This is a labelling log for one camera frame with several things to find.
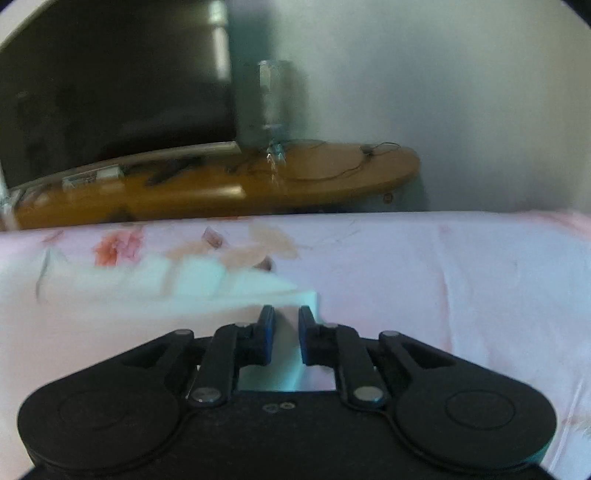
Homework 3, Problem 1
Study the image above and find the white knit sweater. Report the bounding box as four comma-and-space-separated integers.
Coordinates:
35, 251, 318, 391

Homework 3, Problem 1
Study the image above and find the wooden tv cabinet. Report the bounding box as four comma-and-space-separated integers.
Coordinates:
5, 142, 421, 230

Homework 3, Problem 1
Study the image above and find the pink floral bed sheet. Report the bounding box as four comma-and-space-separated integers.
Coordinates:
1, 212, 590, 479

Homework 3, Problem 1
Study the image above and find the silver set-top box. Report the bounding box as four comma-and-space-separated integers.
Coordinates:
61, 165, 124, 190

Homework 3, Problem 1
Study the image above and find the large black television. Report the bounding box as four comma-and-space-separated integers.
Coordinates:
1, 1, 238, 189

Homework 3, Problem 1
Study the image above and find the black lamp cable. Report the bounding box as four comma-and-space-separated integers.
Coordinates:
225, 140, 403, 183

